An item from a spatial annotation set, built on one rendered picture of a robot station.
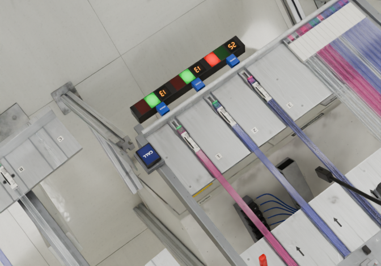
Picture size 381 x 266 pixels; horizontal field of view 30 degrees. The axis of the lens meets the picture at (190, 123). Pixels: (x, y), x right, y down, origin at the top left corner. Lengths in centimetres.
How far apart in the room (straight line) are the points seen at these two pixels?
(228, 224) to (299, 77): 49
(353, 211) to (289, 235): 16
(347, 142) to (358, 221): 53
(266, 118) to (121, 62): 83
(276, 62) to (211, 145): 28
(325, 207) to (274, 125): 24
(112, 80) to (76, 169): 33
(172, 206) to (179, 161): 36
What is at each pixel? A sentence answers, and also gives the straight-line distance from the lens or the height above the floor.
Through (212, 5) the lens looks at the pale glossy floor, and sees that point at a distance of 255.
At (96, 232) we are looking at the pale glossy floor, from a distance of 258.
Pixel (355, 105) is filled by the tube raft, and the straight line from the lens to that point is 177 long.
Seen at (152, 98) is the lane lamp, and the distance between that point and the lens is 180.
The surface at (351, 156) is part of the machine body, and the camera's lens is 218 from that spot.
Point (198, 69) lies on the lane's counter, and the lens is 183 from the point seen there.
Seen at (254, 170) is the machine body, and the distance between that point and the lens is 201.
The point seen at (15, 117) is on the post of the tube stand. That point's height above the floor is 1.
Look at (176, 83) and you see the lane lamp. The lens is 181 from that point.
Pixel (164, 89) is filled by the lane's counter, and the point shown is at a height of 65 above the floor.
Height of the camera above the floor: 231
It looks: 64 degrees down
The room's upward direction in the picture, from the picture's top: 120 degrees clockwise
